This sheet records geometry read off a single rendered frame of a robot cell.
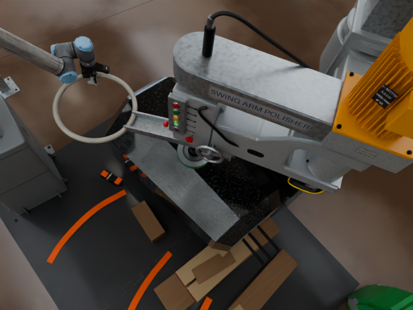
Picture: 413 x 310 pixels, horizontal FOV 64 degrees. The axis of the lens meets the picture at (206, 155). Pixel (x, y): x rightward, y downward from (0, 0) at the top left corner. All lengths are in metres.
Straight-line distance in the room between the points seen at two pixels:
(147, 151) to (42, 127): 1.32
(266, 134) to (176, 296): 1.46
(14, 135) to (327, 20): 3.42
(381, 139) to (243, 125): 0.57
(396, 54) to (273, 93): 0.41
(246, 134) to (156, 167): 0.83
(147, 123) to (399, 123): 1.38
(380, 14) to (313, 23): 2.49
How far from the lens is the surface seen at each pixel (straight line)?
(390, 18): 1.78
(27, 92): 3.51
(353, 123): 1.28
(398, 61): 1.11
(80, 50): 2.03
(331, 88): 1.35
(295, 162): 1.67
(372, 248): 3.12
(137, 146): 2.23
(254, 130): 1.51
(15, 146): 2.21
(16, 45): 1.79
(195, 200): 2.04
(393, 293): 2.69
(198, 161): 2.00
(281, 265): 2.68
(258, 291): 2.61
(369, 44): 1.81
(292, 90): 1.29
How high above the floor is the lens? 2.65
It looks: 64 degrees down
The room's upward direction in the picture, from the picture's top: 12 degrees clockwise
